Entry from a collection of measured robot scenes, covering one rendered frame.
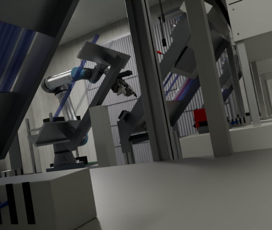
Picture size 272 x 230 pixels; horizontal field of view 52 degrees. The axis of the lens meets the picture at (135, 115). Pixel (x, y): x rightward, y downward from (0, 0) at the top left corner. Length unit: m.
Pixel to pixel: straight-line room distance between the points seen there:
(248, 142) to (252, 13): 0.55
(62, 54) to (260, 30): 6.14
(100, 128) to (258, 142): 0.67
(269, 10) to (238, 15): 0.12
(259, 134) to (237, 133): 0.09
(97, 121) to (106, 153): 0.14
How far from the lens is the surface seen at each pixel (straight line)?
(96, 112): 1.19
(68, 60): 6.98
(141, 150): 5.74
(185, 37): 1.40
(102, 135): 1.18
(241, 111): 2.02
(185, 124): 5.30
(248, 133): 1.31
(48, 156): 7.20
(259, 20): 1.35
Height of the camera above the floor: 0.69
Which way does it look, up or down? 3 degrees up
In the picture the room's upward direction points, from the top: 10 degrees counter-clockwise
